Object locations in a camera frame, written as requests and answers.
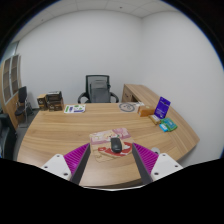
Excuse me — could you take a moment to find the wooden glass-door cabinet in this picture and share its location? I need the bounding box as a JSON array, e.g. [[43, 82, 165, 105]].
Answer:
[[0, 55, 21, 128]]

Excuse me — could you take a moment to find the wooden side return desk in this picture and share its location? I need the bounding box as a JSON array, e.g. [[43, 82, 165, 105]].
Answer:
[[122, 84, 159, 107]]

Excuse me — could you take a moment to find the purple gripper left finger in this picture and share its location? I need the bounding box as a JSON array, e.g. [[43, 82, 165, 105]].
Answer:
[[40, 142, 92, 185]]

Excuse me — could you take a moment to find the small tan box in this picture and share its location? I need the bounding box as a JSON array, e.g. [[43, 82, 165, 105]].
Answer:
[[37, 94, 48, 111]]

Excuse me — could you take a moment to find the black visitor chair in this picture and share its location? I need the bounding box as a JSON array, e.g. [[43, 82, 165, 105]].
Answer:
[[15, 86, 33, 121]]

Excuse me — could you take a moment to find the round patterned coaster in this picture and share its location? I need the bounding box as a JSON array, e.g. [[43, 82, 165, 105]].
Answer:
[[119, 103, 135, 112]]

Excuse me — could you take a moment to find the black sofa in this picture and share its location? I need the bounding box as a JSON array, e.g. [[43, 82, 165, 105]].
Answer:
[[0, 114, 17, 160]]

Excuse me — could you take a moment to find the orange cardboard box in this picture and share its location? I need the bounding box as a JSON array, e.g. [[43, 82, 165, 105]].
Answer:
[[138, 106, 155, 117]]

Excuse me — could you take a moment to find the wooden office desk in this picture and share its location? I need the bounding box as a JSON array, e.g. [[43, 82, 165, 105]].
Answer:
[[16, 102, 201, 189]]

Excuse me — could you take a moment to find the dark brown box stack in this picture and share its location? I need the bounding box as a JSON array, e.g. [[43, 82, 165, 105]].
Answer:
[[46, 91, 64, 111]]

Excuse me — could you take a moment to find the desk cable grommet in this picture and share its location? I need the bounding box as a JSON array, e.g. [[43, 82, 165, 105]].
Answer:
[[151, 147, 160, 155]]

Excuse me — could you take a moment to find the purple standing card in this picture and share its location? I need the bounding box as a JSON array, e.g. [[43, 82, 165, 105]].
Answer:
[[154, 97, 171, 119]]

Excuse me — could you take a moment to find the green flat box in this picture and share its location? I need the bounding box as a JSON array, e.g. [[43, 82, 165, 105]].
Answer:
[[161, 118, 177, 132]]

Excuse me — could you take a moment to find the black computer mouse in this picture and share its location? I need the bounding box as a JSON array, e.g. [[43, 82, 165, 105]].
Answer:
[[111, 137, 122, 153]]

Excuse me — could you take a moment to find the blue small box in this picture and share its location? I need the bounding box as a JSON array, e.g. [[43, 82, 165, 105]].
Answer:
[[159, 124, 168, 132]]

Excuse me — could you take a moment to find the white green leaflet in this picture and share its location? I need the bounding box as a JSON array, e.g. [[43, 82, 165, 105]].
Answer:
[[64, 104, 86, 114]]

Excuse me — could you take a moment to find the colourful illustrated mouse pad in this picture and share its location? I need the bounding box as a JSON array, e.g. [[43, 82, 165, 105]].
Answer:
[[90, 128, 134, 163]]

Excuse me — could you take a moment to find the black mesh office chair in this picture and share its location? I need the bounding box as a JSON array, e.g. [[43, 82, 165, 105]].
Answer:
[[78, 74, 119, 103]]

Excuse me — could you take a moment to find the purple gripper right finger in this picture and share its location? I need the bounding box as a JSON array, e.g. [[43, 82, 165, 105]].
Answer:
[[131, 142, 184, 185]]

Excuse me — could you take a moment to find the small yellow box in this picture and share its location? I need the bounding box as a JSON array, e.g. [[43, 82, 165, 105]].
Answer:
[[149, 115, 161, 125]]

